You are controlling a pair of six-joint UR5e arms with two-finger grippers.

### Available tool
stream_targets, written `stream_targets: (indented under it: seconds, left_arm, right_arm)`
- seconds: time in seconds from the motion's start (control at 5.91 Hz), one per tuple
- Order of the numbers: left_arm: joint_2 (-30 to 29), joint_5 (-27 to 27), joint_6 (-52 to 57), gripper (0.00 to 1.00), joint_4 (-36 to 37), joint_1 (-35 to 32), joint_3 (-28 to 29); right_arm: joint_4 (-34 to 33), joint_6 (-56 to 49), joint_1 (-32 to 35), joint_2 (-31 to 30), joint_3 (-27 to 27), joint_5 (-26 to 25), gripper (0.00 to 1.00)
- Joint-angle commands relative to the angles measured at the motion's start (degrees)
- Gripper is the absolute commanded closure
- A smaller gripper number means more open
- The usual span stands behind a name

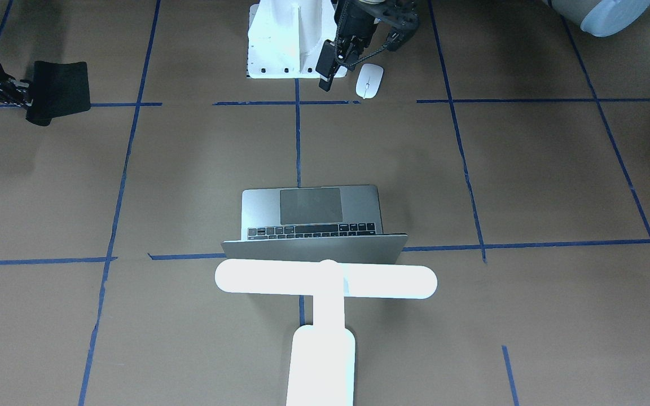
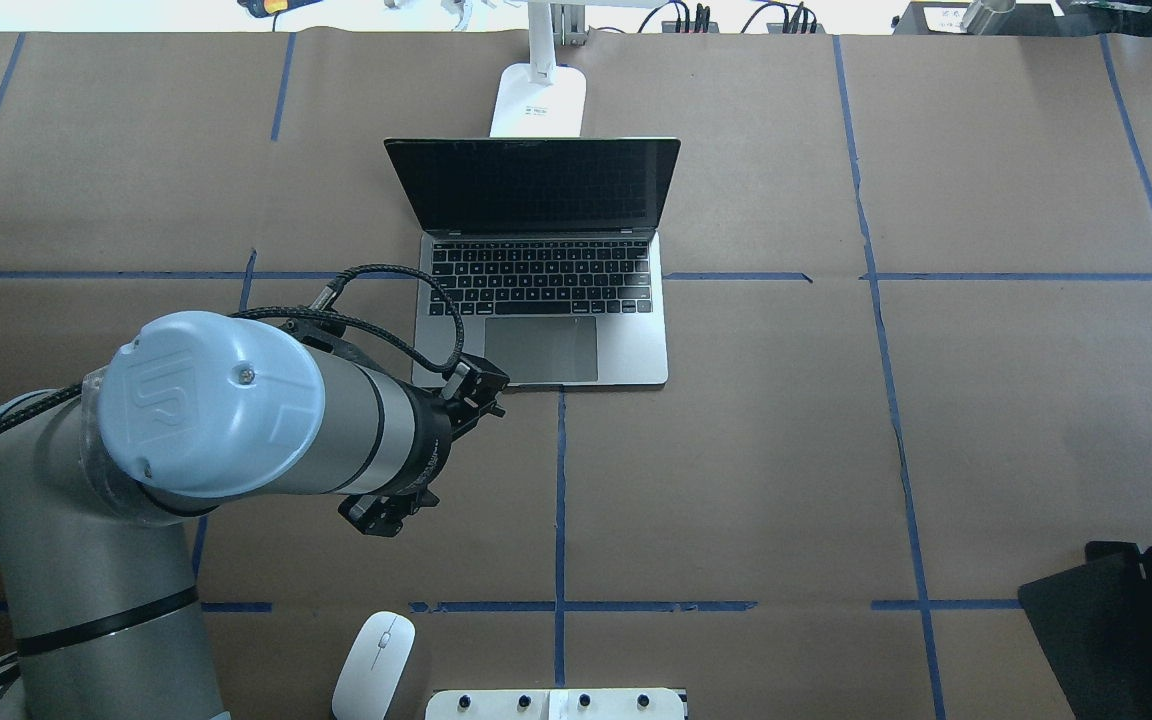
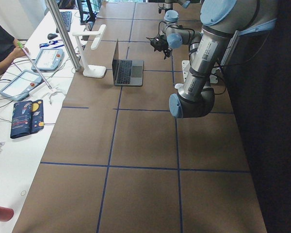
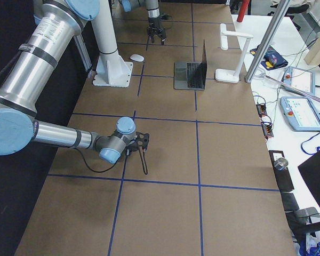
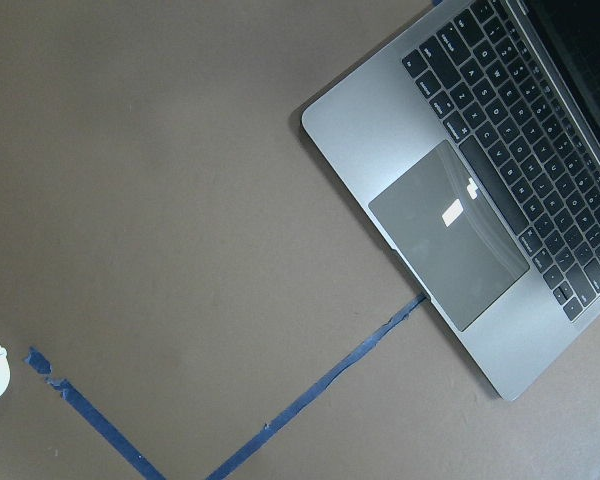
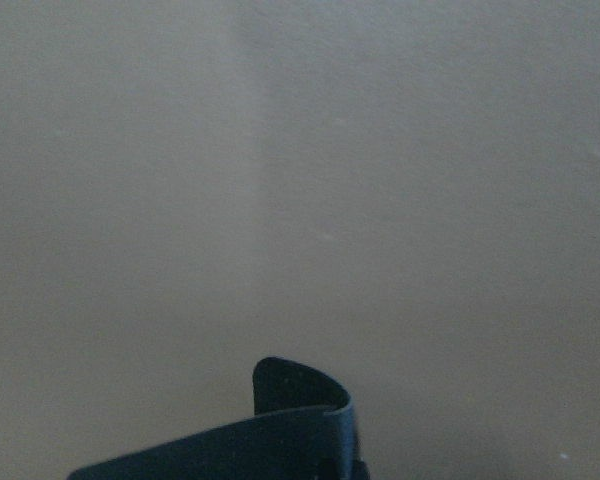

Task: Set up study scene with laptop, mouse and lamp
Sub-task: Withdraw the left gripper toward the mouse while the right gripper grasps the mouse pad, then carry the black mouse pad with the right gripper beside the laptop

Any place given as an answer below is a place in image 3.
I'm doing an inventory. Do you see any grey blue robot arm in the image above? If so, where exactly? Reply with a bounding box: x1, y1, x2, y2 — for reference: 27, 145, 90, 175
150, 0, 278, 118
156, 0, 204, 10

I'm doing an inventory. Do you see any upper teach pendant tablet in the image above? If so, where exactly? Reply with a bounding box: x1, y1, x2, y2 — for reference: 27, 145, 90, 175
34, 49, 64, 72

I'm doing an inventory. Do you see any dark blue space pouch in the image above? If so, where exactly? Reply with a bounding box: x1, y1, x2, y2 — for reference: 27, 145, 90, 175
10, 100, 44, 139

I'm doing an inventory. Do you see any aluminium frame post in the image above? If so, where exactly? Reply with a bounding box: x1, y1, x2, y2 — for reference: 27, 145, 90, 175
45, 0, 81, 71

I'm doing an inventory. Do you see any blue lanyard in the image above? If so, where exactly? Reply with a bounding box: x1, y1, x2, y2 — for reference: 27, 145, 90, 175
39, 40, 65, 49

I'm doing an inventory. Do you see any red cylinder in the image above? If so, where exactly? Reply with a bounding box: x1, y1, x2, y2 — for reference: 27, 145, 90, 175
0, 206, 14, 222

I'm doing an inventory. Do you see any grey laptop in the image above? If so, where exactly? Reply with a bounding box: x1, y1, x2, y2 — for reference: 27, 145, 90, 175
112, 40, 144, 86

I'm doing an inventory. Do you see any white wireless mouse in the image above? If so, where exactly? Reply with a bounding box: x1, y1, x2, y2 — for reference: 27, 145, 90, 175
174, 83, 183, 90

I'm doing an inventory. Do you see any white desk lamp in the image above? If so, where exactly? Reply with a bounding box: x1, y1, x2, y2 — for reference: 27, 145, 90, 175
72, 24, 106, 78

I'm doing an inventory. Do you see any lower teach pendant tablet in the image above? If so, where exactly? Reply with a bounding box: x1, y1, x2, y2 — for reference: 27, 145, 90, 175
0, 70, 43, 101

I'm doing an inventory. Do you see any metal grabber stick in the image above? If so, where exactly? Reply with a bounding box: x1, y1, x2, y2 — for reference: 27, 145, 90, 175
17, 41, 66, 105

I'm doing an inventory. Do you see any teach pendant tablet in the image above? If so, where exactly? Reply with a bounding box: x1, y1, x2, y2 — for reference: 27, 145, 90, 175
0, 70, 43, 101
34, 49, 64, 72

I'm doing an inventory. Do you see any black keyboard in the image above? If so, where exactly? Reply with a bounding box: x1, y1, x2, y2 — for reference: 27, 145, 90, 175
60, 11, 72, 32

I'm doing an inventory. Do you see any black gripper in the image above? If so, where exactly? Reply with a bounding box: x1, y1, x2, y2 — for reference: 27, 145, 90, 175
149, 35, 173, 59

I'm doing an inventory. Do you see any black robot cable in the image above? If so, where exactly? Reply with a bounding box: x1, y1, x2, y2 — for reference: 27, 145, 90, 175
158, 21, 196, 37

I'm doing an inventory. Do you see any black computer mouse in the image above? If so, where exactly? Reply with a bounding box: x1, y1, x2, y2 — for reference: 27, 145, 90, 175
47, 33, 58, 40

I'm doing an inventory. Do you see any person in black shirt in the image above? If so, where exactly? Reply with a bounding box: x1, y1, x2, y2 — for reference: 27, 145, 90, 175
0, 25, 25, 75

